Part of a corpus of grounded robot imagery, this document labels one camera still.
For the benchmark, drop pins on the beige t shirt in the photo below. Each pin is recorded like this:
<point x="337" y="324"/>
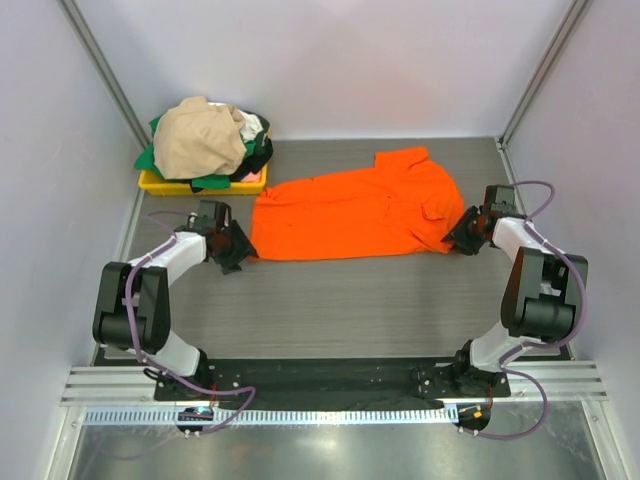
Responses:
<point x="196" y="139"/>

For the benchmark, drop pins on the aluminium frame post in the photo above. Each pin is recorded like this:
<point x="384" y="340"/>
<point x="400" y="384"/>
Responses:
<point x="90" y="44"/>
<point x="562" y="34"/>

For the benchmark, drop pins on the perforated cable duct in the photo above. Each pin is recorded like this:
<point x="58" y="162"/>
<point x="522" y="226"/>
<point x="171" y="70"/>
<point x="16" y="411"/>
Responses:
<point x="184" y="416"/>

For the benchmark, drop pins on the orange t shirt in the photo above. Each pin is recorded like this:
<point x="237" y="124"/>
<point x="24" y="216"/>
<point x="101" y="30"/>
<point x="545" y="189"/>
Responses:
<point x="404" y="203"/>

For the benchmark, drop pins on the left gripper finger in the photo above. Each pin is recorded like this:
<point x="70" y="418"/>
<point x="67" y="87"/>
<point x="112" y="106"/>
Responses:
<point x="242" y="246"/>
<point x="230" y="263"/>

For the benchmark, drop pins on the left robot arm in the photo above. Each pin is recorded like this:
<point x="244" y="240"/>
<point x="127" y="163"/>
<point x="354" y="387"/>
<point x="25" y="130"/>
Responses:
<point x="133" y="311"/>

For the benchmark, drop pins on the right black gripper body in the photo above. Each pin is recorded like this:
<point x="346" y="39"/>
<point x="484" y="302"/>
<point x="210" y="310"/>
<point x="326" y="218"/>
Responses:
<point x="471" y="230"/>

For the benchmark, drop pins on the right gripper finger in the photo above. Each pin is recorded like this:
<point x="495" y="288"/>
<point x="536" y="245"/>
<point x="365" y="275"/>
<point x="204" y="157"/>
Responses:
<point x="463" y="232"/>
<point x="467" y="248"/>

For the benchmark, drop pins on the yellow plastic bin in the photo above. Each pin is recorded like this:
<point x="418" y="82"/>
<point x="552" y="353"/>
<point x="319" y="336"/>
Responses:
<point x="156" y="187"/>

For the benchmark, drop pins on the dark green t shirt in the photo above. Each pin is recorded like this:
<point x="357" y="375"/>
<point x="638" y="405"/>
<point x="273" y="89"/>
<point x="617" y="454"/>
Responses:
<point x="256" y="158"/>

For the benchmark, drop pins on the white t shirt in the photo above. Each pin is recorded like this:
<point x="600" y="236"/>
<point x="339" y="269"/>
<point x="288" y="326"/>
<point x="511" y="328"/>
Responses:
<point x="251" y="125"/>

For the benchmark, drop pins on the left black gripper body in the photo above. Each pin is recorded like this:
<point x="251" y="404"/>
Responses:
<point x="231" y="246"/>

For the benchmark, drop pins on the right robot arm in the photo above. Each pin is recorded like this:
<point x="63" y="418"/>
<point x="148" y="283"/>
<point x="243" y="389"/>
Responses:
<point x="543" y="305"/>

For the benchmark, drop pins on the aluminium rail bar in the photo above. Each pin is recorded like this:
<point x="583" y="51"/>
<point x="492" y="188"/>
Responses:
<point x="563" y="380"/>

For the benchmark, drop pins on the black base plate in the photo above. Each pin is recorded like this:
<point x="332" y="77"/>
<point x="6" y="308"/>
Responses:
<point x="356" y="384"/>

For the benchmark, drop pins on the left aluminium frame post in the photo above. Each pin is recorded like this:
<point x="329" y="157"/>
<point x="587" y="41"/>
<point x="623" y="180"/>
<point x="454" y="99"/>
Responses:
<point x="90" y="44"/>

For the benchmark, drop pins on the pink garment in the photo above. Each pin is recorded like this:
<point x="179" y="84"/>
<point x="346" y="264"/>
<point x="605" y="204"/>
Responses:
<point x="252" y="177"/>

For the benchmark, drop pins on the right aluminium frame post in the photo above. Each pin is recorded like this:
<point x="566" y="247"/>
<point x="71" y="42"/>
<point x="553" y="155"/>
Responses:
<point x="562" y="34"/>

